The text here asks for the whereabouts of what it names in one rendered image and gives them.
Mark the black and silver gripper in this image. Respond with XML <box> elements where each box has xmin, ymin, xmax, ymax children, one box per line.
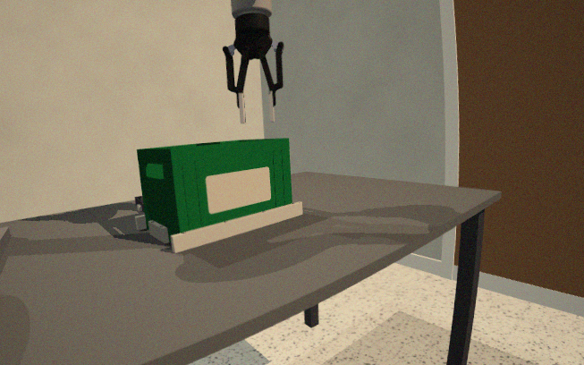
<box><xmin>223</xmin><ymin>13</ymin><xmax>284</xmax><ymax>123</ymax></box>

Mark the green crate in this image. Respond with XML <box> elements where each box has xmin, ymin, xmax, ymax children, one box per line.
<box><xmin>141</xmin><ymin>138</ymin><xmax>292</xmax><ymax>242</ymax></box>

